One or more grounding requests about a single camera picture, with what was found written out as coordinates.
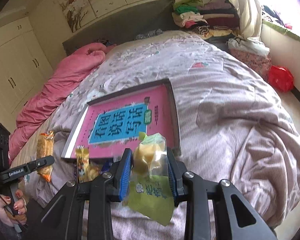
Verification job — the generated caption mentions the green clear pastry snack bag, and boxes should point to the green clear pastry snack bag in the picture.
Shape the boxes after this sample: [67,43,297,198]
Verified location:
[127,132,174,226]

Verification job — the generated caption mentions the yellow snack bar pack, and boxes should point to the yellow snack bar pack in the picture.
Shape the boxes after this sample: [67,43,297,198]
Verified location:
[76,146,101,183]

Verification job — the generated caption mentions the orange cracker snack pack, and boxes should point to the orange cracker snack pack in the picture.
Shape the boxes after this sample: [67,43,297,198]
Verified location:
[37,131,55,183]

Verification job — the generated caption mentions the left hand red nails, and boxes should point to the left hand red nails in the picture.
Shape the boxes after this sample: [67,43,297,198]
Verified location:
[0,189,28,227]

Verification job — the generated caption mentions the grey shallow box tray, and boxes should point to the grey shallow box tray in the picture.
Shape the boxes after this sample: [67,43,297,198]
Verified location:
[60,78,181,161]

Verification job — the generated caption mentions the pink book in tray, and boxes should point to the pink book in tray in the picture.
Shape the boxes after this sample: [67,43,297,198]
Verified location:
[70,84,176,159]

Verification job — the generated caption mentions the lilac floral quilt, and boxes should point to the lilac floral quilt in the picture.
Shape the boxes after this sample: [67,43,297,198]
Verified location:
[20,31,300,228]

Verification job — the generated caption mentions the cream wardrobe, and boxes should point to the cream wardrobe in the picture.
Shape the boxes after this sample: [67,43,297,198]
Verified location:
[0,17,53,132]

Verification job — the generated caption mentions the pink blanket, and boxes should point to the pink blanket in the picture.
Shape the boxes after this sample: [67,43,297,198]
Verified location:
[8,43,116,161]

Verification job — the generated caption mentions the red plastic bag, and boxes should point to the red plastic bag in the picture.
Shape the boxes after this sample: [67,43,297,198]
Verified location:
[268,66,294,92]

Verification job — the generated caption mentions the floral fabric bundle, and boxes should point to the floral fabric bundle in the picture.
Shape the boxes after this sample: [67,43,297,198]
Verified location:
[227,37,272,81]

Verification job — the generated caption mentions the grey bed headboard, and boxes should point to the grey bed headboard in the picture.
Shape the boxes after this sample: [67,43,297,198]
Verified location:
[63,0,179,56]

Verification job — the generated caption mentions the pile of folded clothes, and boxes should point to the pile of folded clothes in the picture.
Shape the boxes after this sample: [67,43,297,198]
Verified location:
[172,0,240,40]

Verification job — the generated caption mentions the cream curtain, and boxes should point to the cream curtain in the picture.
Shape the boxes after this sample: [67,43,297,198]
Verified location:
[229,0,262,40]

